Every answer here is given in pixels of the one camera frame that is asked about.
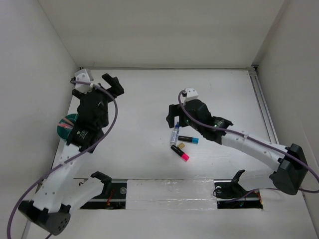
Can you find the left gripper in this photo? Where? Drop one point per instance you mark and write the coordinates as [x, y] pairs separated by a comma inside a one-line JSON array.
[[115, 88]]

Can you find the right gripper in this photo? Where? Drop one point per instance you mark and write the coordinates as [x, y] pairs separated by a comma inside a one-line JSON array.
[[175, 110]]

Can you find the clear bottle blue cap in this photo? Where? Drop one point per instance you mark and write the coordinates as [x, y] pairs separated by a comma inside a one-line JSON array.
[[174, 134]]

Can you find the red slim highlighter pen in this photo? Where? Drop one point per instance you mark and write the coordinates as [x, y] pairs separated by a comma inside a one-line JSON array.
[[66, 126]]

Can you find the pink slim highlighter pen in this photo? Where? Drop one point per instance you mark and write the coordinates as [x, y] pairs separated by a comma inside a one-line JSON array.
[[66, 123]]

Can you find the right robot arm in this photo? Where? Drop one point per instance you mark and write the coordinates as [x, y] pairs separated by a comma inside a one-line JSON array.
[[287, 164]]

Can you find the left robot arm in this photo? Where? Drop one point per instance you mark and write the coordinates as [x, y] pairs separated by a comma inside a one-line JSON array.
[[53, 203]]

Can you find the black highlighter blue cap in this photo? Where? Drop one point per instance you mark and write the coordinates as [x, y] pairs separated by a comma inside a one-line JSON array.
[[188, 139]]

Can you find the black highlighter pink cap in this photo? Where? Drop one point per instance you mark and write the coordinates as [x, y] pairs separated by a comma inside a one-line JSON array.
[[180, 153]]

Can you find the teal round organizer container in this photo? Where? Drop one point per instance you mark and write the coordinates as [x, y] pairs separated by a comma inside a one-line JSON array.
[[64, 133]]

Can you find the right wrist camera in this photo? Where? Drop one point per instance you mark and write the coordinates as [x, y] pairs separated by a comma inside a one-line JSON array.
[[189, 94]]

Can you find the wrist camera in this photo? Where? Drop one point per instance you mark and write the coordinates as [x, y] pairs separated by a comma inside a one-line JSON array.
[[189, 94], [82, 75]]

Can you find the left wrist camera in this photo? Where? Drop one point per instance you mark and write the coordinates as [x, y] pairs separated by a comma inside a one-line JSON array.
[[82, 75]]

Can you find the aluminium rail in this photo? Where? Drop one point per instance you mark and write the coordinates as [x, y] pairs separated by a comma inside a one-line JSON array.
[[262, 104]]

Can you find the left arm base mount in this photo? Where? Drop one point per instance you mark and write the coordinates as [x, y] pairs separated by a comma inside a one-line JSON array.
[[112, 197]]

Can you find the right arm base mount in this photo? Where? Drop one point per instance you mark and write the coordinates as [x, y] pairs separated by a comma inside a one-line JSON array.
[[230, 195]]

